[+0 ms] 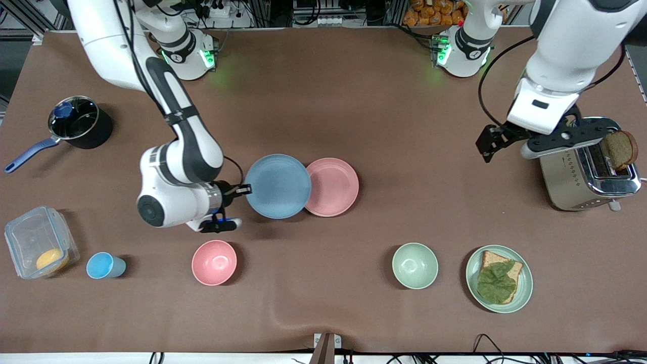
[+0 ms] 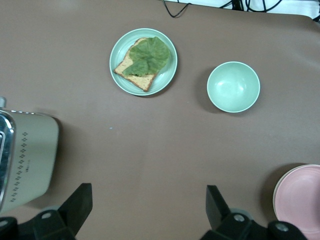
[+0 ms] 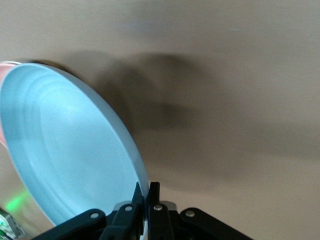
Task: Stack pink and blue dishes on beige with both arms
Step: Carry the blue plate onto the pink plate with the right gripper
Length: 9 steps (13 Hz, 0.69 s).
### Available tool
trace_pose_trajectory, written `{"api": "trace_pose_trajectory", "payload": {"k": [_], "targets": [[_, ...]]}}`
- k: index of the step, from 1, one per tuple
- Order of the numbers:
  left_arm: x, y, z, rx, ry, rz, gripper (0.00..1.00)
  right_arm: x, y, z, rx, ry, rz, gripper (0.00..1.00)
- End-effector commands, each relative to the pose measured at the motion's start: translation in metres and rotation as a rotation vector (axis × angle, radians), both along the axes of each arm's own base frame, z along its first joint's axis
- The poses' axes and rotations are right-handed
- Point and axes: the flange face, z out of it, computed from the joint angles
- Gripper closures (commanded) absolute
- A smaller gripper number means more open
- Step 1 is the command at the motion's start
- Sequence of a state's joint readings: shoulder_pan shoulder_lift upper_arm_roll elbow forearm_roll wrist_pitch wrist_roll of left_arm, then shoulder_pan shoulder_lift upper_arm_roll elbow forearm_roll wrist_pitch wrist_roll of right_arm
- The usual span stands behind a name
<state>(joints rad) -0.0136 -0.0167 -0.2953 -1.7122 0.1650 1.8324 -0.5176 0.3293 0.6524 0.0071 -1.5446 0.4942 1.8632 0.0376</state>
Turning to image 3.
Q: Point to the brown table cloth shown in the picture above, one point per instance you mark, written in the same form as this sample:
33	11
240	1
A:
225	75

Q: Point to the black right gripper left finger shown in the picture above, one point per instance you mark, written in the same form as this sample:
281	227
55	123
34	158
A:
125	220

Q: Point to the pink plate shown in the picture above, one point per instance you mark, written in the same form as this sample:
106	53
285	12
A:
2	72

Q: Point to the blue plate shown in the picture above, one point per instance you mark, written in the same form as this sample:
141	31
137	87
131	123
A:
70	150

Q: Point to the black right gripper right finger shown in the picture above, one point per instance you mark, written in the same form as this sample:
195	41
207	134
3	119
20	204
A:
158	220

